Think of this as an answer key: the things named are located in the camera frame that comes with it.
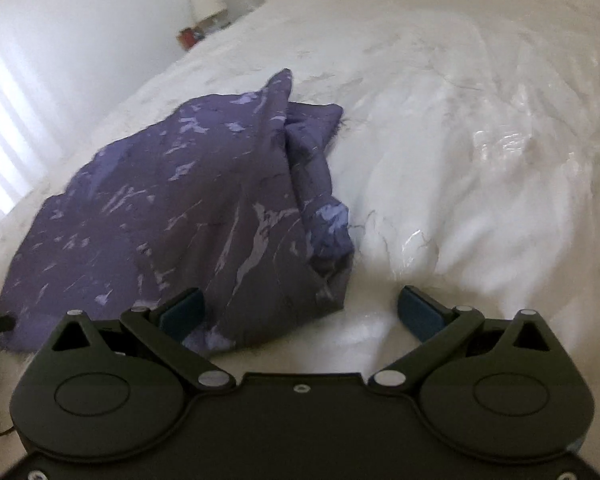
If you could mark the purple patterned hoodie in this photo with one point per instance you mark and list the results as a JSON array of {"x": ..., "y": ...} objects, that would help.
[{"x": 180, "y": 225}]

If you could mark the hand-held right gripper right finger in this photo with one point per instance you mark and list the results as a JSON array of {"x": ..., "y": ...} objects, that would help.
[{"x": 419, "y": 316}]

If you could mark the white bed with duvet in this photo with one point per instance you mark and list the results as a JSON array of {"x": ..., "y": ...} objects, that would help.
[{"x": 455, "y": 160}]

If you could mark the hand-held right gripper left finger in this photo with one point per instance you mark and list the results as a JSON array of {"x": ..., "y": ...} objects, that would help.
[{"x": 181, "y": 312}]

